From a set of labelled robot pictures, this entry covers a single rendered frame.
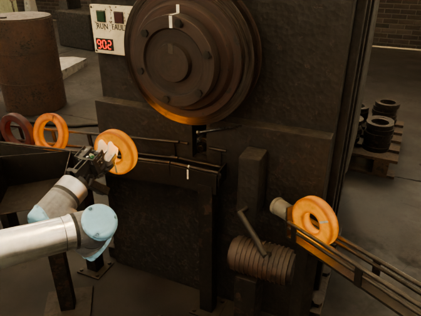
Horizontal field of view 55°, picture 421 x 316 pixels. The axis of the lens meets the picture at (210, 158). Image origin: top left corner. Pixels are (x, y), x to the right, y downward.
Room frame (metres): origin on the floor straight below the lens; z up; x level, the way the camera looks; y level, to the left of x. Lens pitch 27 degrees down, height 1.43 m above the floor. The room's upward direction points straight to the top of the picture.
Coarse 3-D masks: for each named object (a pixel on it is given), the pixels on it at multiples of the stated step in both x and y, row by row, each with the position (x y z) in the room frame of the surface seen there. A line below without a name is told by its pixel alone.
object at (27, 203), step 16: (0, 160) 1.36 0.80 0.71; (16, 160) 1.39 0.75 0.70; (32, 160) 1.40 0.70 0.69; (48, 160) 1.41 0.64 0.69; (64, 160) 1.42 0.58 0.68; (0, 176) 1.32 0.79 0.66; (16, 176) 1.38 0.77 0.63; (32, 176) 1.40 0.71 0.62; (48, 176) 1.41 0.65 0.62; (0, 192) 1.28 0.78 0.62; (16, 192) 1.32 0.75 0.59; (32, 192) 1.32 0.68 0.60; (0, 208) 1.22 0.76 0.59; (16, 208) 1.21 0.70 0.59; (32, 208) 1.21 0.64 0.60; (48, 256) 1.27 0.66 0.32; (64, 256) 1.30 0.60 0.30; (64, 272) 1.28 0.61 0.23; (64, 288) 1.28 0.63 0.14; (80, 288) 1.41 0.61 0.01; (48, 304) 1.31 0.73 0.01; (64, 304) 1.28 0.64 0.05; (80, 304) 1.31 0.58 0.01
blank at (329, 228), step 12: (300, 204) 1.01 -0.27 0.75; (312, 204) 0.98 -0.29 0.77; (324, 204) 0.96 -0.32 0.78; (300, 216) 1.01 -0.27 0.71; (324, 216) 0.94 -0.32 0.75; (312, 228) 0.99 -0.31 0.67; (324, 228) 0.93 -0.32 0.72; (336, 228) 0.92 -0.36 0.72; (312, 240) 0.96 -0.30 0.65; (324, 240) 0.93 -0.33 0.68
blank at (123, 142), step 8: (104, 136) 1.20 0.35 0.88; (112, 136) 1.19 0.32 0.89; (120, 136) 1.18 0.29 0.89; (128, 136) 1.20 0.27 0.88; (96, 144) 1.22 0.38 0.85; (120, 144) 1.18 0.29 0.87; (128, 144) 1.17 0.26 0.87; (128, 152) 1.17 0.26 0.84; (136, 152) 1.18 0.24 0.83; (120, 160) 1.18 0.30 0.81; (128, 160) 1.17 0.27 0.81; (136, 160) 1.18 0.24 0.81; (112, 168) 1.19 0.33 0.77; (120, 168) 1.18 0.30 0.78; (128, 168) 1.17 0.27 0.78
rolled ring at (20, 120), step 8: (8, 120) 1.71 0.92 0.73; (16, 120) 1.69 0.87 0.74; (24, 120) 1.69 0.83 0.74; (0, 128) 1.73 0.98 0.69; (8, 128) 1.74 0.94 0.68; (24, 128) 1.67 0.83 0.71; (32, 128) 1.69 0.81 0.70; (8, 136) 1.73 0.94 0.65; (32, 136) 1.68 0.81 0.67; (32, 144) 1.68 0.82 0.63
